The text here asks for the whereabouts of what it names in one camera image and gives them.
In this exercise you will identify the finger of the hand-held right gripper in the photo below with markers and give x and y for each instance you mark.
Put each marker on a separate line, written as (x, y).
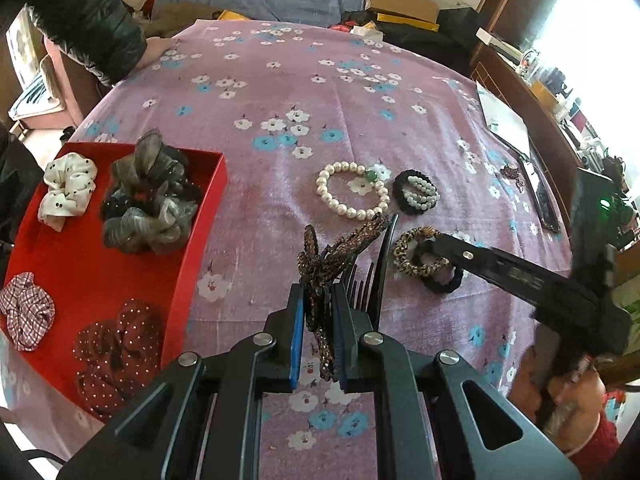
(500, 267)

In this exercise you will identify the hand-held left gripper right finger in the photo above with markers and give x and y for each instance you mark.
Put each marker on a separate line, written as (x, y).
(342, 355)

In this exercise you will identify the black beaded comb hair clip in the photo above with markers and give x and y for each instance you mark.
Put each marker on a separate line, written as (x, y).
(320, 265)

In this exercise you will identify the white flat box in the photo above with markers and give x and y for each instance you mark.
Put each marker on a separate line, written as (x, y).
(497, 42)

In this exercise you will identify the black flat object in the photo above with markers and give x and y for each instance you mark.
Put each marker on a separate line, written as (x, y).
(542, 200)

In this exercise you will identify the white paper sheet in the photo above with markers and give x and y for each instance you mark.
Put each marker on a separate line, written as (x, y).
(505, 120)

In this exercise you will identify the white cherry print scrunchie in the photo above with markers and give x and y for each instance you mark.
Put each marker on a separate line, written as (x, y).
(65, 185)

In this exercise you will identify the red plaid scrunchie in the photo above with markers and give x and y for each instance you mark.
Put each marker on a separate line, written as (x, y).
(25, 310)

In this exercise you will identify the glass pitcher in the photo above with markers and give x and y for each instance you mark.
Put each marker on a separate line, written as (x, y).
(531, 64)

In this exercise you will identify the pink armchair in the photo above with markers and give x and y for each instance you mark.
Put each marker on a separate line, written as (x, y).
(65, 85)

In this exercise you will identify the black bag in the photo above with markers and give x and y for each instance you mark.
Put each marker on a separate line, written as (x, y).
(450, 30)

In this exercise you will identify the person's right forearm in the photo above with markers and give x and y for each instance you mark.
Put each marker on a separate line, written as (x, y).
(602, 440)

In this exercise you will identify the brown cardboard box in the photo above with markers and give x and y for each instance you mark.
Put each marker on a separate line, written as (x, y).
(400, 2)

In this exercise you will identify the yellow flat box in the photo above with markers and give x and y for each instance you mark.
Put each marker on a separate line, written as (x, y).
(407, 24)

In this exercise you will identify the grey organza scrunchie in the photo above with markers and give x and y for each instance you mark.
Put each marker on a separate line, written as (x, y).
(145, 210)

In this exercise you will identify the red tray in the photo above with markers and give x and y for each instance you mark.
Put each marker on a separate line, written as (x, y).
(100, 280)

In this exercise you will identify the person's right hand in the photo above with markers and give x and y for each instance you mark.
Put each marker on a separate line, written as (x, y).
(585, 395)

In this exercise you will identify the red polka dot scrunchie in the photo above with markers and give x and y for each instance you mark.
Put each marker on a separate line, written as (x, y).
(130, 325)

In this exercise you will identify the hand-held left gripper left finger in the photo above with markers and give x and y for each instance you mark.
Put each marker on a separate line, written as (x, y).
(296, 340)

